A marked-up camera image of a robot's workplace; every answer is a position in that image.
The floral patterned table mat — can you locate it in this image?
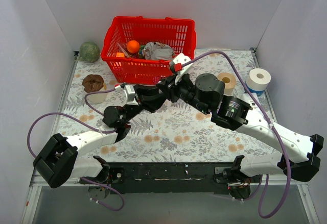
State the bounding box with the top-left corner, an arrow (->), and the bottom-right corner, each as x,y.
57,60 -> 274,162

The green textured ball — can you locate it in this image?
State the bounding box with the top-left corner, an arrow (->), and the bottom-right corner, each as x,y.
79,41 -> 100,63

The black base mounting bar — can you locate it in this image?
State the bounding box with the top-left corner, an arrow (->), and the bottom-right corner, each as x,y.
79,161 -> 256,194

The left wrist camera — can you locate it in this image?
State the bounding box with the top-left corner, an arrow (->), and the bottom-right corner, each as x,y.
114,83 -> 138,106

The beige paper roll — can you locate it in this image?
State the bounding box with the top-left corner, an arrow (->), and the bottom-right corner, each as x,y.
217,72 -> 237,95

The white rectangular box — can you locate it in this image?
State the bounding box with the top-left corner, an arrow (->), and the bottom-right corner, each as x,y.
241,93 -> 260,111

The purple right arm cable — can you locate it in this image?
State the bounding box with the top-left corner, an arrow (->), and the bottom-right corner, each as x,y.
182,50 -> 292,219

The blue tape roll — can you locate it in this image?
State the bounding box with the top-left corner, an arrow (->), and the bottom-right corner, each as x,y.
246,83 -> 264,96

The white toilet paper roll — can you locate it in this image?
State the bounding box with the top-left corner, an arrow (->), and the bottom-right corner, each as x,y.
246,68 -> 271,91

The crumpled silver foil bag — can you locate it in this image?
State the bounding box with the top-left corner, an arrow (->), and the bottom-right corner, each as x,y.
142,42 -> 175,60

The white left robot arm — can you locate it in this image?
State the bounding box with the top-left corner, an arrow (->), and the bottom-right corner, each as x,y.
33,85 -> 167,188

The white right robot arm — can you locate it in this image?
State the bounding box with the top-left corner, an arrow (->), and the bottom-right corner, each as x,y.
156,73 -> 323,183

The brown topped paper roll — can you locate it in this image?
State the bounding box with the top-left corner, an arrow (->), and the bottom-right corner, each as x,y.
82,74 -> 107,104

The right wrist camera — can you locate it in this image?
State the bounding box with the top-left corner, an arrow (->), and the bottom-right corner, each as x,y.
170,53 -> 193,85

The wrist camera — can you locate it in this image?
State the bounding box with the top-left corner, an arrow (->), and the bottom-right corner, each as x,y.
170,53 -> 193,85
114,83 -> 138,106

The orange fruit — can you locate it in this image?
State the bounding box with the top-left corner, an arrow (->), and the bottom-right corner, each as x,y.
126,40 -> 140,54

